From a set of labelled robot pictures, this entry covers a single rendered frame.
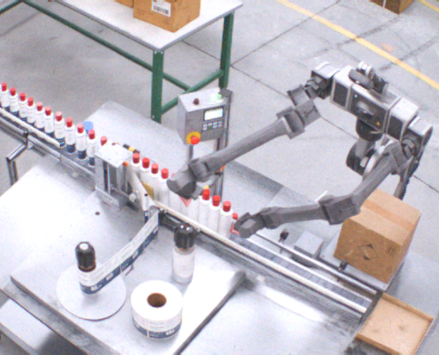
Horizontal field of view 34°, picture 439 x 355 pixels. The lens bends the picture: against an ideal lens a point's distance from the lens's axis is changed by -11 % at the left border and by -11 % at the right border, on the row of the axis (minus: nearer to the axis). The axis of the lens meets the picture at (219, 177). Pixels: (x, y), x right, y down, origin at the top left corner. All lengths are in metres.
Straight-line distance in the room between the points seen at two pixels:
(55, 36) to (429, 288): 3.91
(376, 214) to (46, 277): 1.43
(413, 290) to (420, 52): 3.41
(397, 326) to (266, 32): 3.52
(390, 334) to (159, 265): 1.05
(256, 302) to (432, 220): 1.99
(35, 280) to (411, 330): 1.66
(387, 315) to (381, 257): 0.27
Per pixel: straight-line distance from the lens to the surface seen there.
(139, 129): 3.90
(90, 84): 5.57
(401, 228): 3.21
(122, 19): 4.86
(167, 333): 2.98
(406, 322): 3.27
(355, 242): 3.27
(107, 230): 3.37
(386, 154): 2.98
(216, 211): 3.25
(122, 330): 3.04
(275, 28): 6.26
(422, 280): 3.44
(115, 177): 3.40
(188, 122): 3.06
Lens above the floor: 3.41
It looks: 45 degrees down
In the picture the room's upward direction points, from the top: 5 degrees clockwise
